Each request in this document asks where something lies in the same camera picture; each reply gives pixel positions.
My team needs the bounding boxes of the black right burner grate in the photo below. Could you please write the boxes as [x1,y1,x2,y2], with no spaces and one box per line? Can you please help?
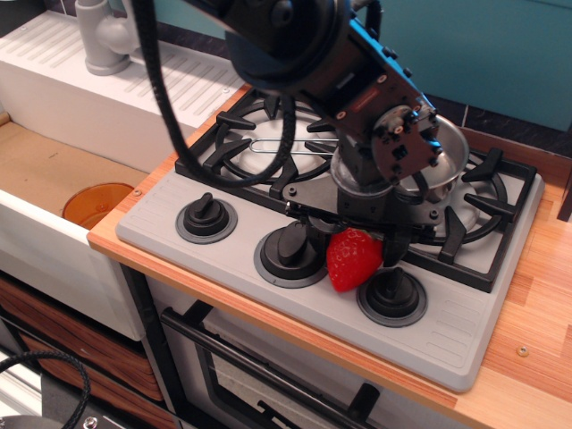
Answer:
[318,147,538,294]

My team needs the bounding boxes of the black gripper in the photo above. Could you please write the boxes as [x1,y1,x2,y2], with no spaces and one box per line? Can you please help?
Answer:
[282,176,441,268]

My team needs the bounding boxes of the white toy sink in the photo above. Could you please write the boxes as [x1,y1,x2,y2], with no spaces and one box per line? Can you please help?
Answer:
[0,9,258,343]

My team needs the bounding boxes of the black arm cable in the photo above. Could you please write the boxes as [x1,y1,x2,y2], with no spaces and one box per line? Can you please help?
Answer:
[131,0,299,189]

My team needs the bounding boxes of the black stove knob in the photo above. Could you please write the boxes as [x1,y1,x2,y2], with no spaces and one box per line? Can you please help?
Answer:
[254,221,327,289]
[175,192,238,245]
[357,267,428,328]

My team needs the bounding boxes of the stainless steel pot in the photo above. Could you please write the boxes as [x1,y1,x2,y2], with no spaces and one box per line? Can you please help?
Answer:
[248,114,470,200]

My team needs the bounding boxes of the oven door with black handle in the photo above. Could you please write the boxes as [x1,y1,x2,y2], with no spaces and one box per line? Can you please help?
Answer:
[160,301,459,428]

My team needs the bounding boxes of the black braided cable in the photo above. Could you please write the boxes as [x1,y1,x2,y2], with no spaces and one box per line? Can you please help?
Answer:
[0,350,92,429]

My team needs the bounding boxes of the black left burner grate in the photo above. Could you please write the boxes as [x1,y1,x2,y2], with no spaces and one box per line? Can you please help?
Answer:
[174,83,382,224]

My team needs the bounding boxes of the orange plastic bowl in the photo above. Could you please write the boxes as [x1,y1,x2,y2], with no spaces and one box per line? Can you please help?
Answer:
[62,182,134,230]

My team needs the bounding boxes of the black right stove knob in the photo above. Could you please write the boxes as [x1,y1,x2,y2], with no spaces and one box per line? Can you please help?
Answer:
[357,267,428,328]

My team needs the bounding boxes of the grey toy stove top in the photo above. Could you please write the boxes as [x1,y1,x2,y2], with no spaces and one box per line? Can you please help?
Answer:
[115,84,545,394]

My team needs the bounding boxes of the grey toy faucet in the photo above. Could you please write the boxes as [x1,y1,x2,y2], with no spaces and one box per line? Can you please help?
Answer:
[75,0,140,76]

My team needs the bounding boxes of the black left stove knob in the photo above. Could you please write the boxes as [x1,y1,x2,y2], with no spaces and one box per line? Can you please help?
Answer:
[175,192,238,245]

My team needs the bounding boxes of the wood drawer fronts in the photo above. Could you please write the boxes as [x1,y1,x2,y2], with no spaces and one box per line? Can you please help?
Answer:
[1,273,176,428]

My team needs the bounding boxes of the black middle stove knob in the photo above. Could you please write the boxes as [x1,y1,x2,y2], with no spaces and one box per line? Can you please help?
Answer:
[254,221,327,289]

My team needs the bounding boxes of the red plastic strawberry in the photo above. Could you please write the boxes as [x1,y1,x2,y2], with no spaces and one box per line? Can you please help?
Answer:
[326,228,383,292]

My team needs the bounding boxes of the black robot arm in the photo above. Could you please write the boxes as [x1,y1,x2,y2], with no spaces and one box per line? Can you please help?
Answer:
[196,1,442,266]

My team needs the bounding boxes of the black burner grate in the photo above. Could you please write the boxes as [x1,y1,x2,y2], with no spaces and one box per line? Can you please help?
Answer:
[174,83,382,224]
[318,147,538,294]

